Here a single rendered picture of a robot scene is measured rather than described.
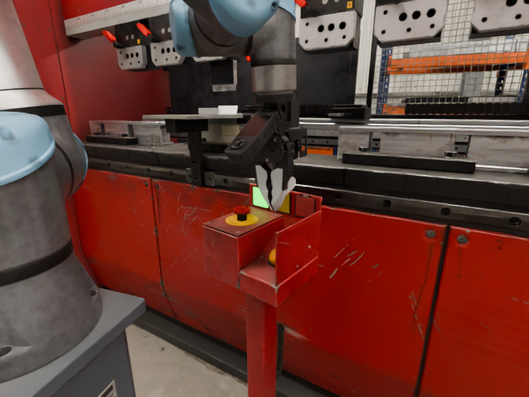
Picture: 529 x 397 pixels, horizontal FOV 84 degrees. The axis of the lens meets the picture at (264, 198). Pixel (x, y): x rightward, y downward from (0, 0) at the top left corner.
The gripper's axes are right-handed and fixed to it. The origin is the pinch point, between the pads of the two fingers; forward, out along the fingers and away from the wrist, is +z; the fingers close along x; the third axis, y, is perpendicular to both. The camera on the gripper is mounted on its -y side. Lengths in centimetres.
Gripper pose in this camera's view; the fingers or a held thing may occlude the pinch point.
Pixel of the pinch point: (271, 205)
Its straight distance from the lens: 56.3
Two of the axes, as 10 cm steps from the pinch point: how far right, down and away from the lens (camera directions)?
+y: 6.2, -3.0, 7.2
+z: 0.5, 9.4, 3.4
